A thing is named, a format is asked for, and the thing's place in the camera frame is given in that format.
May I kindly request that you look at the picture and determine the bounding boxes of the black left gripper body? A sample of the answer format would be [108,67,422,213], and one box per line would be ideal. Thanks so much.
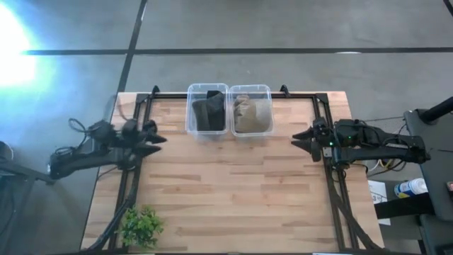
[119,118,159,157]

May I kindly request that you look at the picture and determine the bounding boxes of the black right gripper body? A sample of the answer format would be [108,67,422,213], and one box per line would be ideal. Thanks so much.
[310,116,341,164]

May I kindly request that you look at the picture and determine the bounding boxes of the dark grey knit hat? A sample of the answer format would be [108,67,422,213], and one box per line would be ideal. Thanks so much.
[191,89,227,132]

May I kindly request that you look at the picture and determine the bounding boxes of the clear plastic bin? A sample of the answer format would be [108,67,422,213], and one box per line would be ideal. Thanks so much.
[228,84,275,138]
[185,82,230,140]

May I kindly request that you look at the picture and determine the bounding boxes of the small green potted plant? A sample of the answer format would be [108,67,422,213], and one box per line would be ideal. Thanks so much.
[117,204,166,249]

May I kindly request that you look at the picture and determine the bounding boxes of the white paper sheet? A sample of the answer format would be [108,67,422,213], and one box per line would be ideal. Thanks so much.
[367,179,392,227]

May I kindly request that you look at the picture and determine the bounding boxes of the white spray bottle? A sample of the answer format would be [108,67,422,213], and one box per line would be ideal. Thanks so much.
[393,177,429,199]

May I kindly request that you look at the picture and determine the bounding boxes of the dark grey equipment stand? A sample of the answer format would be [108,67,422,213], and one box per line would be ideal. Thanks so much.
[373,95,453,255]
[0,140,58,255]

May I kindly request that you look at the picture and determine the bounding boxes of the black metal table frame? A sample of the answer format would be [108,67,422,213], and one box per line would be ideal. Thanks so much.
[84,84,385,253]

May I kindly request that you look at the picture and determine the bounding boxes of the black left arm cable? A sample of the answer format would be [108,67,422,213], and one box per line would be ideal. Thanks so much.
[67,117,105,143]

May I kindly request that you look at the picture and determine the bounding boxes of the white and yellow cables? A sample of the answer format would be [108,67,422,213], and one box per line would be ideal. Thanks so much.
[366,158,408,179]

